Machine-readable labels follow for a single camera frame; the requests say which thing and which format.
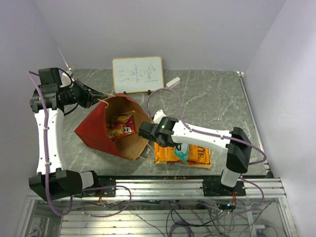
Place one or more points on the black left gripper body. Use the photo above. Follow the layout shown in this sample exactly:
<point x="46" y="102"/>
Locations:
<point x="78" y="93"/>

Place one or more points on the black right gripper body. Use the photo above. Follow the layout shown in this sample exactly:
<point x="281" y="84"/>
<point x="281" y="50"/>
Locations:
<point x="169" y="144"/>

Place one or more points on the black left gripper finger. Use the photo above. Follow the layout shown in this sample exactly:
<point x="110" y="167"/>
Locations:
<point x="93" y="99"/>
<point x="88" y="91"/>

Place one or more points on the orange snack bag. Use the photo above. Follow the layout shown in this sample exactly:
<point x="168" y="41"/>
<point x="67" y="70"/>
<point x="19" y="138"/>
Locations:
<point x="195" y="155"/>

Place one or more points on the teal white snack bag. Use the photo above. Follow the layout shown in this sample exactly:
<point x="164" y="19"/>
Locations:
<point x="181" y="151"/>

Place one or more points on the red brown paper bag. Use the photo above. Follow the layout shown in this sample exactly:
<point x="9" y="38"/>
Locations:
<point x="93" y="132"/>

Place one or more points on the gold kettle chips bag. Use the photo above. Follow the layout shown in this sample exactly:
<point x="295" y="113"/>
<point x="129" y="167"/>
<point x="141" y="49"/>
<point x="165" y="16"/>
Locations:
<point x="197" y="165"/>

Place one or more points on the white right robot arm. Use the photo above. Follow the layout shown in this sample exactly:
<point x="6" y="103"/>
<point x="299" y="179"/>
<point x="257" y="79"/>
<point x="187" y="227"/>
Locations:
<point x="234" y="144"/>

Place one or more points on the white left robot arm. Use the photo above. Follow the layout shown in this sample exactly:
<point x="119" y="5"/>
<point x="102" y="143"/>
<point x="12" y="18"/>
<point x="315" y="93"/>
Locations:
<point x="56" y="90"/>

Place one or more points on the colourful candy packets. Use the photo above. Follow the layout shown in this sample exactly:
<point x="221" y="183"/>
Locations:
<point x="115" y="129"/>

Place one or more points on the white eraser marker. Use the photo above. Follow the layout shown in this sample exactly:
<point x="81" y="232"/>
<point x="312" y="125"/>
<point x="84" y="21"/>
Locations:
<point x="173" y="83"/>

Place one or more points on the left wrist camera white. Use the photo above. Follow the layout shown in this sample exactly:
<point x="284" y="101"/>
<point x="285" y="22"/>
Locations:
<point x="66" y="78"/>

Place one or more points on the small whiteboard yellow frame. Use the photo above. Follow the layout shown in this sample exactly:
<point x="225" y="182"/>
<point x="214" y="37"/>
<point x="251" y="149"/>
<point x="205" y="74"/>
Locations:
<point x="137" y="74"/>

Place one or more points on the aluminium front rail frame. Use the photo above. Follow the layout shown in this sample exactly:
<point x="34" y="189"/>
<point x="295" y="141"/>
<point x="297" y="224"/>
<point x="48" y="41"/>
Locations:
<point x="165" y="206"/>

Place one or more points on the aluminium side rail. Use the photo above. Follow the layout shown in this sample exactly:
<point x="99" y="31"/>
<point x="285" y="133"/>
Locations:
<point x="240" y="77"/>

